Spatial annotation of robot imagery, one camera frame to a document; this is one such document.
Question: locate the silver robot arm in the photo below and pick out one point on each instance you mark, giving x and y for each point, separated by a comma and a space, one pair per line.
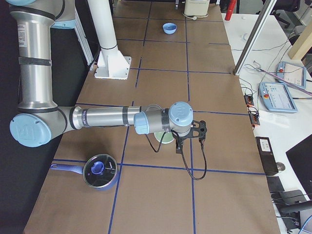
69, 74

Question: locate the silver toaster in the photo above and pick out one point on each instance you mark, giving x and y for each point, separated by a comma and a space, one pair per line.
198, 8

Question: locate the far teach pendant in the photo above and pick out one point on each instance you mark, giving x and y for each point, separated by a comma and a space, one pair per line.
292, 73

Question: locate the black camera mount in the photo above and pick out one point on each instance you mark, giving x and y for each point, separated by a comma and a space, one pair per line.
199, 130

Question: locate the blue bowl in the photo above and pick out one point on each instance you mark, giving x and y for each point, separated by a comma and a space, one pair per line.
169, 28

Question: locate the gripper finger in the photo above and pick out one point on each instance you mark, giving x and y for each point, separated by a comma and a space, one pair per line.
178, 147

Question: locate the white pedestal column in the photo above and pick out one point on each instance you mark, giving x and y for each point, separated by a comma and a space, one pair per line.
112, 64

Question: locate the blue saucepan with glass lid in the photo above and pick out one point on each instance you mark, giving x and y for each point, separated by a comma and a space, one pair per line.
99, 172

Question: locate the teach pendant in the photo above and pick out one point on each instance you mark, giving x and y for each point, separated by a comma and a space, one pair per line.
292, 73
276, 97

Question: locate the black power box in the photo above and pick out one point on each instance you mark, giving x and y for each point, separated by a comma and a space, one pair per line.
266, 155

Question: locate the aluminium frame post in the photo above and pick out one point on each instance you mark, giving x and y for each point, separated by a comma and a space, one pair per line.
262, 17

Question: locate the near teach pendant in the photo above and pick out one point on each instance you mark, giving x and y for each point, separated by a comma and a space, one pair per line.
276, 97

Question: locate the orange black connector block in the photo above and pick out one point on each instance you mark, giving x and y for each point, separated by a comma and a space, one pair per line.
249, 100

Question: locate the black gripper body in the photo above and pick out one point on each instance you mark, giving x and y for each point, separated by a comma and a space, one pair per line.
178, 140

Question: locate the black monitor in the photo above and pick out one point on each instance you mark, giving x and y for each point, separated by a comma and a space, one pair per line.
300, 158

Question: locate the green bowl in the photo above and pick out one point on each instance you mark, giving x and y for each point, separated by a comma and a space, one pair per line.
164, 138

